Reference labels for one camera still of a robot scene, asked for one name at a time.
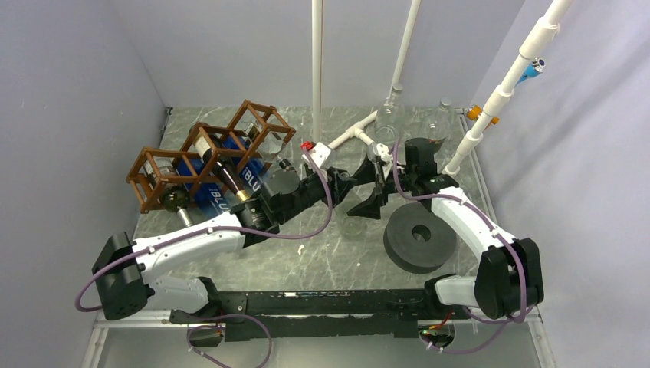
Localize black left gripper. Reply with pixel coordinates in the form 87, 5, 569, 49
278, 166, 357, 224

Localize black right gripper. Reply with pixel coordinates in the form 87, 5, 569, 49
347, 153, 416, 219

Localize clear bottle red black label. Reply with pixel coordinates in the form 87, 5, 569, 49
374, 83, 406, 147

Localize dark wine bottle gold cap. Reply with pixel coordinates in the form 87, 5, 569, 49
192, 133, 250, 202

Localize tall clear bottle black label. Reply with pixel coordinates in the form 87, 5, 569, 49
338, 215, 368, 238

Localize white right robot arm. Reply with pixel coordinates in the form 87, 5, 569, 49
347, 138, 544, 323

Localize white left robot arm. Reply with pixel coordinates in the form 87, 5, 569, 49
91, 168, 359, 322

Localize blue label clear bottle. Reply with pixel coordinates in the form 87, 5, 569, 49
224, 136, 266, 192

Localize clear bottle black cap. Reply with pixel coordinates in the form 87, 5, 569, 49
245, 122, 295, 171

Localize brown wooden wine rack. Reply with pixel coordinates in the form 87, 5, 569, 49
126, 100, 296, 214

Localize dark bottle silver cap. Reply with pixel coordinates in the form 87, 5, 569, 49
160, 185, 194, 228

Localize black round perforated speaker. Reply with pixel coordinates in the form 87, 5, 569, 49
383, 202, 458, 274

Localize orange clip on pipe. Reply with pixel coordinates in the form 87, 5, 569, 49
464, 105, 500, 125

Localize blue clip on pipe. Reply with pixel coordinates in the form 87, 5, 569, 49
516, 58, 546, 86

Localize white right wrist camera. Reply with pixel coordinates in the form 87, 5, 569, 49
366, 143, 392, 170

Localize clear bottle by right wall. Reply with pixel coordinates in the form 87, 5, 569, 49
420, 98, 455, 146

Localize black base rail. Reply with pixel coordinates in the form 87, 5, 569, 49
169, 288, 469, 342

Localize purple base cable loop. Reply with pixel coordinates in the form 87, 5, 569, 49
185, 314, 274, 368

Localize white PVC pipe frame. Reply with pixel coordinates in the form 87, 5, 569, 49
310, 0, 575, 176

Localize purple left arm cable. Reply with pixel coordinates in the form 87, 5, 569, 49
74, 149, 335, 313

